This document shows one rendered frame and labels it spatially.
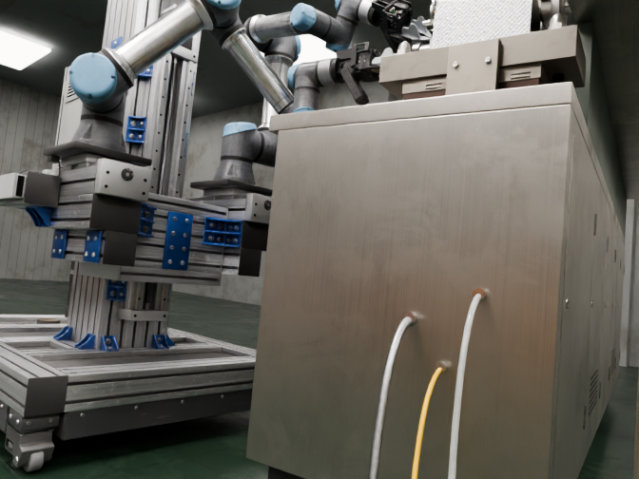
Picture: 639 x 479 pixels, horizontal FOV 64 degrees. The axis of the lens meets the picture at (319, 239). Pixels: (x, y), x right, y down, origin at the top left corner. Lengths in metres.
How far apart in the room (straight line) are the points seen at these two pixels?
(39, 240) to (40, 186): 8.58
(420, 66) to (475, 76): 0.14
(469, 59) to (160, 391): 1.17
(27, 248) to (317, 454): 9.25
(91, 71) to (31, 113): 8.89
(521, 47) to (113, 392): 1.25
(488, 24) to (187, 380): 1.25
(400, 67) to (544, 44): 0.29
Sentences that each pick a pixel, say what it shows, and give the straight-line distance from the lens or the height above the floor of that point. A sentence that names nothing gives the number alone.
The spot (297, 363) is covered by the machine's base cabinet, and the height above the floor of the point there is 0.33.
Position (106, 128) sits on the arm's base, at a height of 0.88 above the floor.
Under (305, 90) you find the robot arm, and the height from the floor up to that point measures 1.05.
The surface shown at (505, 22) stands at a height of 1.16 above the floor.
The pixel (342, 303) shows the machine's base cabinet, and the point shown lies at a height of 0.47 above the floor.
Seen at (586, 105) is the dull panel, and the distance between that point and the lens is 1.30.
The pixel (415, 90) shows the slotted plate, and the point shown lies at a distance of 1.18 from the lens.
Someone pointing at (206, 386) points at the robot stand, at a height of 0.16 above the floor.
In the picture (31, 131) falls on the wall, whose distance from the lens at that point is 10.31.
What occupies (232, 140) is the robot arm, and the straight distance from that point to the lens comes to 1.87.
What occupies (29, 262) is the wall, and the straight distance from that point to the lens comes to 10.19.
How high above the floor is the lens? 0.53
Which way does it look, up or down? 4 degrees up
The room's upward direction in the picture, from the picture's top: 5 degrees clockwise
